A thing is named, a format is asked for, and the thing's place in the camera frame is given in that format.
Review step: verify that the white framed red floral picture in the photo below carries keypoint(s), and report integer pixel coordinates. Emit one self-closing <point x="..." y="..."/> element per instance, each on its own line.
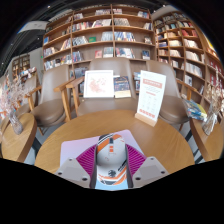
<point x="98" y="84"/>

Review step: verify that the wide wooden bookshelf unit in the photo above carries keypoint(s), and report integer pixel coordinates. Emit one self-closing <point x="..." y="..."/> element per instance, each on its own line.
<point x="100" y="33"/>

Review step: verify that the round wooden side table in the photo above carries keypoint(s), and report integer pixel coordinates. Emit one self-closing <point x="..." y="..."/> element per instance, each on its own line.
<point x="210" y="143"/>
<point x="18" y="143"/>

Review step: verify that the white orange black computer mouse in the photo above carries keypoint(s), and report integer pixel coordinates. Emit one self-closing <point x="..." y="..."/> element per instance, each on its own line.
<point x="110" y="156"/>

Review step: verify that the pink blue gradient mouse pad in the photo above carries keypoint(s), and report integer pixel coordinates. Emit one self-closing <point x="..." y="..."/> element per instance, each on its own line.
<point x="73" y="146"/>

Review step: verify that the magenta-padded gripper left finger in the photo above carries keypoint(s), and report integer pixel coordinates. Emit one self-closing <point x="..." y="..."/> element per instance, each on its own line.
<point x="85" y="163"/>

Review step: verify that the white sign on wooden base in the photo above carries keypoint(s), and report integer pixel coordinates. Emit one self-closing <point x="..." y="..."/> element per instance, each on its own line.
<point x="150" y="96"/>

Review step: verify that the stack of colourful books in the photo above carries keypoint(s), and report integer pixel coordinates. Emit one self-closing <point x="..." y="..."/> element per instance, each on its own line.
<point x="195" y="110"/>

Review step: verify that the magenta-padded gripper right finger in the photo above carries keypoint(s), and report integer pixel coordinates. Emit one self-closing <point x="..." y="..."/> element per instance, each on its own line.
<point x="136" y="161"/>

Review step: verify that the glass vase with dried flowers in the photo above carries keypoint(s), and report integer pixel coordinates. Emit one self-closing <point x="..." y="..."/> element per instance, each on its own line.
<point x="15" y="123"/>
<point x="210" y="116"/>

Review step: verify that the brown padded wooden armchair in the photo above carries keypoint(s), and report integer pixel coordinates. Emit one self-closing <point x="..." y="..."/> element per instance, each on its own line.
<point x="50" y="110"/>
<point x="173" y="106"/>
<point x="106" y="63"/>

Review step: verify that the dark cover book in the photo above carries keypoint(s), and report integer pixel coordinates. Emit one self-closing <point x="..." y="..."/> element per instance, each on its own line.
<point x="121" y="86"/>

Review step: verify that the angled wooden bookshelf unit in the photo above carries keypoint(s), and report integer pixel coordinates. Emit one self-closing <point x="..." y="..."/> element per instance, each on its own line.
<point x="186" y="46"/>

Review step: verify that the small distant wooden bookshelf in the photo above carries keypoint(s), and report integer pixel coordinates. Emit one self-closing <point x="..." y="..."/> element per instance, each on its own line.
<point x="23" y="65"/>

